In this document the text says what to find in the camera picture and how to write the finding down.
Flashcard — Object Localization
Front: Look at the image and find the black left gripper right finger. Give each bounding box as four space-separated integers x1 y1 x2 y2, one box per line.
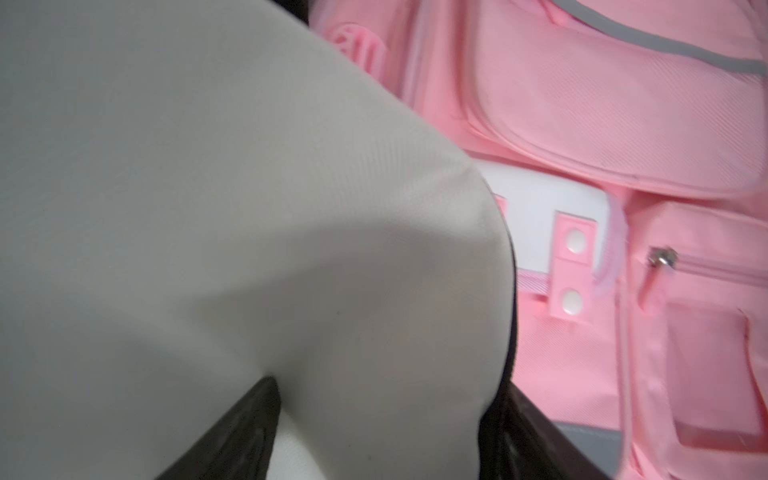
485 383 607 480

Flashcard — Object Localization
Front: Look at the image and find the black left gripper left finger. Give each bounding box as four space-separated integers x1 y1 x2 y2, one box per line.
158 377 281 480

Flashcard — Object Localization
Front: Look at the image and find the beige backpack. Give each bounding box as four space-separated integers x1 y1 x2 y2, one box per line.
1 1 515 479

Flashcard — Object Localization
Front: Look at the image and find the pink backpack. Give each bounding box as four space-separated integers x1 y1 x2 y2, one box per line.
309 1 767 479

